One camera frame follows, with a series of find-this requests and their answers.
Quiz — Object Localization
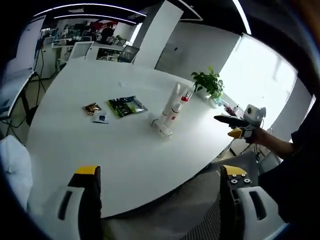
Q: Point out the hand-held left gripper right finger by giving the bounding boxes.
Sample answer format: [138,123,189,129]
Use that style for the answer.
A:
[219,164,288,240]

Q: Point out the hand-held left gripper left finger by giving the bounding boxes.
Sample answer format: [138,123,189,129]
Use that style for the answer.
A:
[45,164,104,240]

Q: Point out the white skincare bottle clear cap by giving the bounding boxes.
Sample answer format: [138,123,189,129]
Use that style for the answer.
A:
[174,89,194,121]

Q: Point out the small white skincare bottle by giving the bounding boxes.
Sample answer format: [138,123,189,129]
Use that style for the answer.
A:
[169,101,183,128]

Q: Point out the white skincare tube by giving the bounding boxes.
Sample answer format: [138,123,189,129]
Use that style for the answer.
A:
[161,81,191,123]

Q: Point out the slim white skincare bottle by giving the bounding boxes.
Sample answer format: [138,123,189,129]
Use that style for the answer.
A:
[149,112,174,139]

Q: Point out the small white blue skincare sachet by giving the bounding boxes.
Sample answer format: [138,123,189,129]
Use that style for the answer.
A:
[92,114,110,125]

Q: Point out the gold skincare sachet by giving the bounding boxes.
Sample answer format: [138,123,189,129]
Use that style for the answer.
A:
[82,101,103,117]

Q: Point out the green black skincare sachet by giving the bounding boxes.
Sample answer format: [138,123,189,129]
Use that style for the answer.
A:
[107,94,148,118]

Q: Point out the person's right hand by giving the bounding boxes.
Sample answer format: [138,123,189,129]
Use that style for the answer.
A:
[249,126,273,147]

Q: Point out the dark red tool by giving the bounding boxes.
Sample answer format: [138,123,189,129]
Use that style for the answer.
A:
[223,104,238,117]

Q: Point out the white window blind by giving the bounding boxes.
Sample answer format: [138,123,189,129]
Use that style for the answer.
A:
[219,33,298,128]

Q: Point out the potted green plant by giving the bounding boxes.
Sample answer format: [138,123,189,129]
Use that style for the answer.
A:
[191,66,225,101]

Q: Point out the person's black clothing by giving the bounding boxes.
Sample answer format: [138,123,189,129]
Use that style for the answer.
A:
[257,109,320,226]

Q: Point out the white office chair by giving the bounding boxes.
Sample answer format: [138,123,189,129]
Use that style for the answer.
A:
[71,41,95,61]

